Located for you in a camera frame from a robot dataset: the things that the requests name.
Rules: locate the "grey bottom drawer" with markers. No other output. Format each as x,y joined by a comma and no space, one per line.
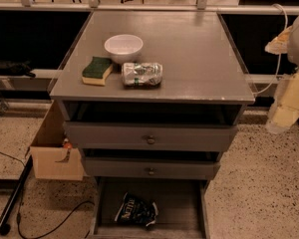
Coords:
180,204

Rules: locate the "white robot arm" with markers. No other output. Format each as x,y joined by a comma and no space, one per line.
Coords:
293,57

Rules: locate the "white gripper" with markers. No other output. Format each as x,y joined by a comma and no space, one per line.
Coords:
284,114

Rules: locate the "grey drawer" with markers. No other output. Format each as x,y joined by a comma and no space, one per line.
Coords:
180,204
150,164
150,126

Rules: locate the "green yellow sponge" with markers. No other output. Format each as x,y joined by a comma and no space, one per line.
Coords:
97,71

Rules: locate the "crushed silver green can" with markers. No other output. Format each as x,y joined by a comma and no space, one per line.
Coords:
142,74

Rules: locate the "white bowl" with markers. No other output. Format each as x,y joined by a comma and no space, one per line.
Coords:
124,48

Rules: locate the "grey middle drawer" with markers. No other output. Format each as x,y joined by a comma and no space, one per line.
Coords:
150,164

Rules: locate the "cardboard box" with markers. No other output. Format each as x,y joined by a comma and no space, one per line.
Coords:
50,159

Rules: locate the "black bag on rail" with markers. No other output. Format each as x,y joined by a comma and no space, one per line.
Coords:
10,68

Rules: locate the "blue chip bag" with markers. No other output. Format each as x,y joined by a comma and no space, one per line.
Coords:
136,211

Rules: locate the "black bar on floor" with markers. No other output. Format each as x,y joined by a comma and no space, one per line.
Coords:
15,187

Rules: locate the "grey drawer cabinet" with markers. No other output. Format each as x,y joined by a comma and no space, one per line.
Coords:
199,65

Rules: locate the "orange object in box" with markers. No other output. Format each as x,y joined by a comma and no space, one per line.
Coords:
67,144

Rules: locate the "grey top drawer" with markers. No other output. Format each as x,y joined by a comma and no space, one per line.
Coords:
150,126

